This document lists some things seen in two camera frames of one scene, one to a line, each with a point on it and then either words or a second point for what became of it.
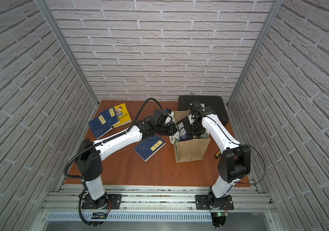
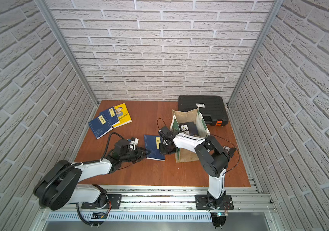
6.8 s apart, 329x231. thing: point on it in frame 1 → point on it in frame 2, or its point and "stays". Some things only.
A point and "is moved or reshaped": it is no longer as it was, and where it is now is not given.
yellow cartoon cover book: [123, 115] stays
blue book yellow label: [145, 148] is moved or reshaped
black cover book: [182, 126] is moved or reshaped
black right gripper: [189, 130] → [161, 145]
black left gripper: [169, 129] → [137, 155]
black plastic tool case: [217, 102] stays
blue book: [111, 115] stays
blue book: [100, 125] stays
